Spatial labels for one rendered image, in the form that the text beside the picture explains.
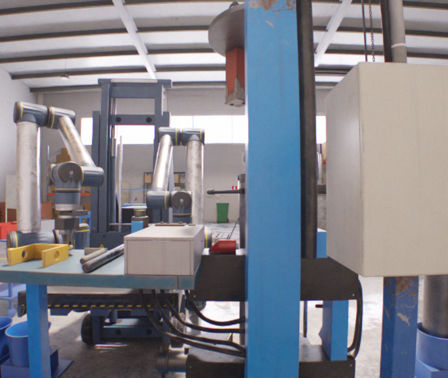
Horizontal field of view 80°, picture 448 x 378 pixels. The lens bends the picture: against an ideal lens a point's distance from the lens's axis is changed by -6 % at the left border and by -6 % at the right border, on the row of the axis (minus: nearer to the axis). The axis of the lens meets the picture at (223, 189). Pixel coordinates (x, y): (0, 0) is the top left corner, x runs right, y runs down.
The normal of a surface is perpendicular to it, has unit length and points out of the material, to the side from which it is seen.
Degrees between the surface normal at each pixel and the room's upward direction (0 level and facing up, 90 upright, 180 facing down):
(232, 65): 90
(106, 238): 90
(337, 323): 90
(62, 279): 90
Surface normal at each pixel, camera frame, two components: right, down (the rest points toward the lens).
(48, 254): 1.00, 0.00
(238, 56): 0.61, -0.02
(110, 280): -0.02, -0.03
